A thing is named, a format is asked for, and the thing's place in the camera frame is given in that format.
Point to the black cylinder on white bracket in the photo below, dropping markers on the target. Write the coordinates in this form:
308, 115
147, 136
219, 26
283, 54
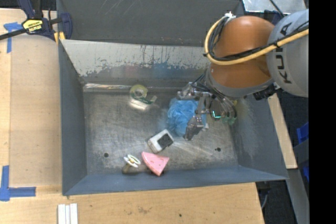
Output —
263, 93

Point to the white and black box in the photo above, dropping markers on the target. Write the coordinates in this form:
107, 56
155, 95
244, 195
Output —
161, 141

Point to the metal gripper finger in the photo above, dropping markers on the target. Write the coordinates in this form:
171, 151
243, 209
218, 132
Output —
194, 127
187, 93

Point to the grey metal bin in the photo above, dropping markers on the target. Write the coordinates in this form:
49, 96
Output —
118, 126

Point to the pink wedge block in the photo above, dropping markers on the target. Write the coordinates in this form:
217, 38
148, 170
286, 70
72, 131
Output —
155, 163

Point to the clear green tape dispenser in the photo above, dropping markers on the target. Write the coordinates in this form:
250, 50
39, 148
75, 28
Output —
139, 93

